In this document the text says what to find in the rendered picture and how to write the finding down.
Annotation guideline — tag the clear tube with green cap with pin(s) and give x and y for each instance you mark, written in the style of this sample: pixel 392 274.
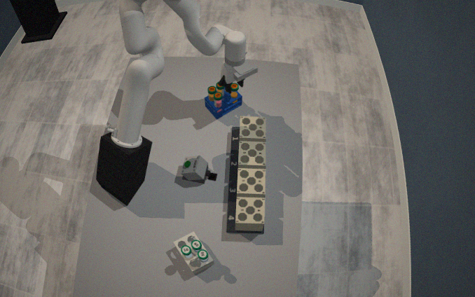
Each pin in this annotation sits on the clear tube with green cap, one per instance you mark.
pixel 186 251
pixel 196 245
pixel 203 255

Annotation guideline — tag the blue tube rack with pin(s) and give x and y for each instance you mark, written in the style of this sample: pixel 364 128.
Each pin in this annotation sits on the blue tube rack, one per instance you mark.
pixel 227 104

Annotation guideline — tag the clear plastic tube rack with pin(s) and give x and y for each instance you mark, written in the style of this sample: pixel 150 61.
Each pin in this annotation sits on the clear plastic tube rack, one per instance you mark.
pixel 196 264

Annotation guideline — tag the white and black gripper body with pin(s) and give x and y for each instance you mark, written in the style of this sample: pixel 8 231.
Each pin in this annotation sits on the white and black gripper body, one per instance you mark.
pixel 227 71

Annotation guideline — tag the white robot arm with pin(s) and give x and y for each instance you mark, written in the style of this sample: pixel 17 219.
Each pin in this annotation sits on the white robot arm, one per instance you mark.
pixel 139 38

